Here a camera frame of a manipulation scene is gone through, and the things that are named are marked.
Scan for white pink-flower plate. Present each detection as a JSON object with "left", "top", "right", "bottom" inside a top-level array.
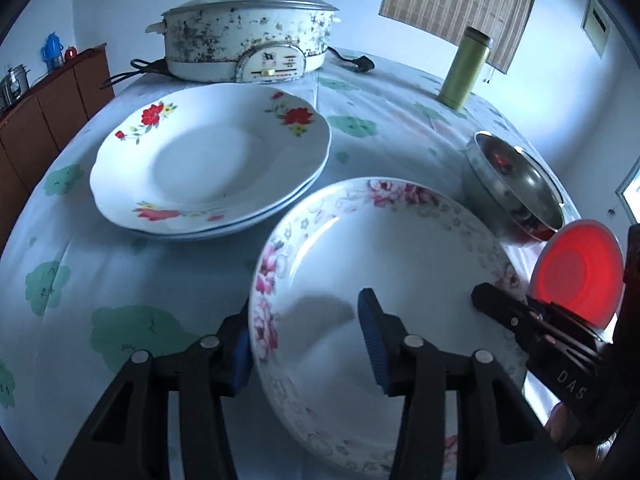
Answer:
[{"left": 248, "top": 178, "right": 526, "bottom": 479}]

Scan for steel pot on sideboard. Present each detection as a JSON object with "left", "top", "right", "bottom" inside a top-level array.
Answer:
[{"left": 1, "top": 64, "right": 29, "bottom": 106}]

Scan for stainless steel bowl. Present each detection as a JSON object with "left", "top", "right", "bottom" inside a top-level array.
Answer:
[{"left": 462, "top": 131, "right": 564, "bottom": 245}]

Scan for red plastic bowl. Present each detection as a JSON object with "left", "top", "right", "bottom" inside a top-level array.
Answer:
[{"left": 528, "top": 219, "right": 625, "bottom": 330}]

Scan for small red object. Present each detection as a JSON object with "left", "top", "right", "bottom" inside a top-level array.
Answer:
[{"left": 64, "top": 47, "right": 77, "bottom": 62}]

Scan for black power cord plug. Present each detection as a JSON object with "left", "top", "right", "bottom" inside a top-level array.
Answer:
[{"left": 328, "top": 47, "right": 375, "bottom": 74}]

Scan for white red-flower plate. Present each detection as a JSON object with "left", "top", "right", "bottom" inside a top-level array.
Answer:
[{"left": 90, "top": 84, "right": 332, "bottom": 237}]

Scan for white floral electric pot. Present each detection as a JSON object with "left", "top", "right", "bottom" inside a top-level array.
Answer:
[{"left": 145, "top": 0, "right": 338, "bottom": 84}]

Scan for brown wooden sideboard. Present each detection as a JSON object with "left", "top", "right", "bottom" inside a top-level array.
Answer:
[{"left": 1, "top": 44, "right": 114, "bottom": 244}]

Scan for white wall panel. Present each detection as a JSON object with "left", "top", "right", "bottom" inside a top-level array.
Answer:
[{"left": 582, "top": 0, "right": 611, "bottom": 58}]

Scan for green thermos bottle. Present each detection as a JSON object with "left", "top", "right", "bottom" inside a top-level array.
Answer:
[{"left": 438, "top": 26, "right": 492, "bottom": 110}]

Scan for blue kettle on sideboard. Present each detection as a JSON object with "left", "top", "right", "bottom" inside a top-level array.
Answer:
[{"left": 40, "top": 32, "right": 64, "bottom": 73}]

